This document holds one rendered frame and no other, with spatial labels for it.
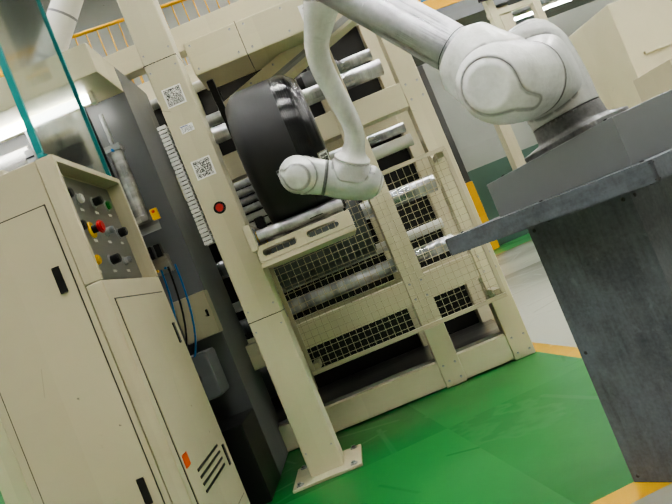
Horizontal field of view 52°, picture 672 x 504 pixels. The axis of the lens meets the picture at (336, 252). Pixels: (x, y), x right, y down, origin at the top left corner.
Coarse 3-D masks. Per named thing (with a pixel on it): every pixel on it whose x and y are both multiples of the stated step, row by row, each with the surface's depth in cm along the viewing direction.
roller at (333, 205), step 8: (336, 200) 246; (312, 208) 247; (320, 208) 246; (328, 208) 246; (336, 208) 246; (296, 216) 246; (304, 216) 246; (312, 216) 246; (320, 216) 247; (272, 224) 248; (280, 224) 246; (288, 224) 246; (296, 224) 246; (256, 232) 247; (264, 232) 246; (272, 232) 246; (280, 232) 247; (264, 240) 248
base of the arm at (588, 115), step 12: (576, 108) 143; (588, 108) 143; (600, 108) 144; (624, 108) 148; (564, 120) 144; (576, 120) 143; (588, 120) 141; (600, 120) 142; (540, 132) 149; (552, 132) 146; (564, 132) 144; (576, 132) 141; (540, 144) 150; (552, 144) 146; (528, 156) 151
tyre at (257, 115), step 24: (240, 96) 246; (264, 96) 241; (288, 96) 239; (240, 120) 239; (264, 120) 236; (288, 120) 235; (312, 120) 239; (240, 144) 238; (264, 144) 235; (288, 144) 235; (312, 144) 236; (264, 168) 236; (264, 192) 240; (288, 192) 240; (288, 216) 248
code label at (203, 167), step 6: (204, 156) 255; (192, 162) 255; (198, 162) 255; (204, 162) 255; (210, 162) 255; (198, 168) 255; (204, 168) 255; (210, 168) 255; (198, 174) 255; (204, 174) 255; (210, 174) 255; (198, 180) 255
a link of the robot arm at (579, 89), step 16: (512, 32) 146; (528, 32) 144; (544, 32) 144; (560, 32) 145; (560, 48) 141; (576, 64) 143; (576, 80) 142; (576, 96) 143; (592, 96) 145; (560, 112) 144
